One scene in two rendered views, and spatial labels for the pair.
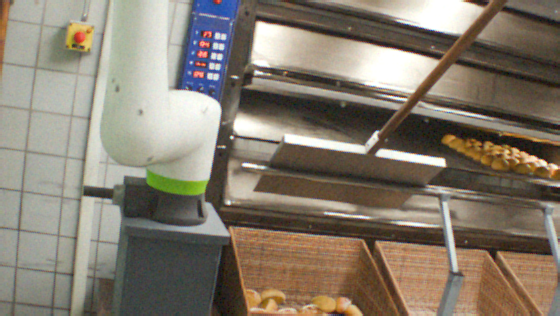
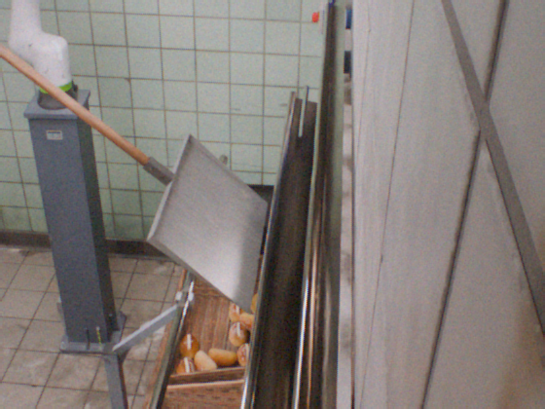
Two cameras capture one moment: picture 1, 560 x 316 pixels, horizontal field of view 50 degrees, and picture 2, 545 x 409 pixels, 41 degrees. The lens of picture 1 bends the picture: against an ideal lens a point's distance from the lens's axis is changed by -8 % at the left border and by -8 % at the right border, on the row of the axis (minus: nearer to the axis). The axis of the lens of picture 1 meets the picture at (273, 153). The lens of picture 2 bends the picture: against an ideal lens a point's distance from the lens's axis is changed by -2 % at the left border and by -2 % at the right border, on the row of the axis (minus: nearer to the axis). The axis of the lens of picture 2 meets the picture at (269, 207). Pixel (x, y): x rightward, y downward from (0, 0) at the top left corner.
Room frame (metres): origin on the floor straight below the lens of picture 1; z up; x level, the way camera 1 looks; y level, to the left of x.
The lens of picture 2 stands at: (2.83, -1.93, 2.47)
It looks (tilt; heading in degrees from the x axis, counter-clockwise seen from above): 35 degrees down; 109
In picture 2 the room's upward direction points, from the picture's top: 1 degrees clockwise
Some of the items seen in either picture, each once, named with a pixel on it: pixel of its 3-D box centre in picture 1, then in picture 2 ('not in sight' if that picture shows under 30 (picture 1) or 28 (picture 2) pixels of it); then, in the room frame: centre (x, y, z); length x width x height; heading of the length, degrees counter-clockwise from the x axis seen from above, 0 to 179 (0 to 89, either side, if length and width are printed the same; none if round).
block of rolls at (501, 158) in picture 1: (503, 156); not in sight; (3.12, -1.16, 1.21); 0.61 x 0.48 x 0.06; 15
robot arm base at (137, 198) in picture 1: (146, 196); (59, 87); (1.23, 0.23, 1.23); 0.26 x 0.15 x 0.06; 109
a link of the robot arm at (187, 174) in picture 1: (179, 139); (50, 61); (1.23, 0.18, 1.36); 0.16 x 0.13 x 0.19; 157
